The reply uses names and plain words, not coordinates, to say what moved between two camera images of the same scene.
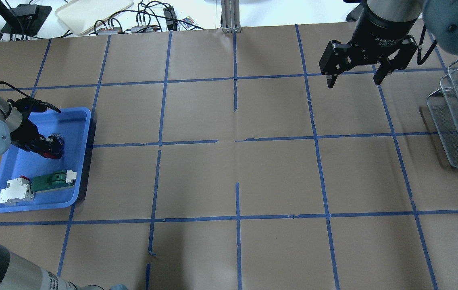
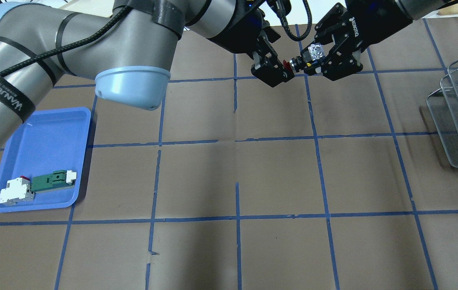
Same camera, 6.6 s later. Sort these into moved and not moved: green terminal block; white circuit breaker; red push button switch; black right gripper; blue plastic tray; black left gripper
Moved: black right gripper; red push button switch; black left gripper
Not moved: white circuit breaker; blue plastic tray; green terminal block
